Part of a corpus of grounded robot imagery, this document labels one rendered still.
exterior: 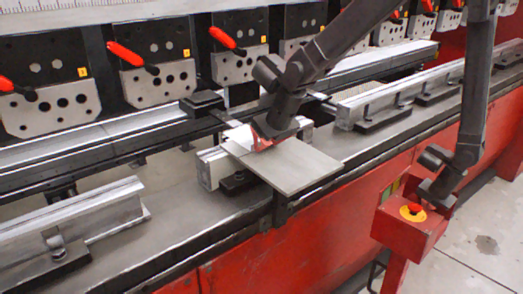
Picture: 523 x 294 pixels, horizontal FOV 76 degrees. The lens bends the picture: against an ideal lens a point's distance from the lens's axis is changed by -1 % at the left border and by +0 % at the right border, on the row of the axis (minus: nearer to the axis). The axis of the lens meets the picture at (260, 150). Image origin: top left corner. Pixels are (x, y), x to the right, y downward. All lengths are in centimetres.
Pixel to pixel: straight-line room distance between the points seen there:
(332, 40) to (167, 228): 54
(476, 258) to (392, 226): 121
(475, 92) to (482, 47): 11
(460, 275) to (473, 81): 131
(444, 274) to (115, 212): 168
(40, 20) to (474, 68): 91
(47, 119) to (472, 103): 94
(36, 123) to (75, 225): 25
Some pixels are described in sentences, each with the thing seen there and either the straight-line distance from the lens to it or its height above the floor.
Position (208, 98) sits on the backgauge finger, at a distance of 108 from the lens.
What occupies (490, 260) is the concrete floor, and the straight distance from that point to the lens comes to 227.
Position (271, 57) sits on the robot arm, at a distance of 74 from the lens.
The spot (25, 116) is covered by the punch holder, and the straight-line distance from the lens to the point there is 68.
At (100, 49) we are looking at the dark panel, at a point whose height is 116.
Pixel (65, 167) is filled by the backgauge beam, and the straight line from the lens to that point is 104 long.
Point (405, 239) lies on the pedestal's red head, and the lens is 108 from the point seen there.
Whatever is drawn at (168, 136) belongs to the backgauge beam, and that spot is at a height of 93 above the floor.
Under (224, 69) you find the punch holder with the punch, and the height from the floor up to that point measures 120.
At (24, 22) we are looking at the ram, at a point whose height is 134.
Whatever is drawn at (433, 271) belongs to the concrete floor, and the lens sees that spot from 207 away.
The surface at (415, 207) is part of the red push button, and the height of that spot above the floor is 81.
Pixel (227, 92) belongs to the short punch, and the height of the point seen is 113.
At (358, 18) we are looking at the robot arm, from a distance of 61.
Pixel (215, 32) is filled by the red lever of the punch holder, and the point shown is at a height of 129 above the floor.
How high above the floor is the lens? 143
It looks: 31 degrees down
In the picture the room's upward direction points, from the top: straight up
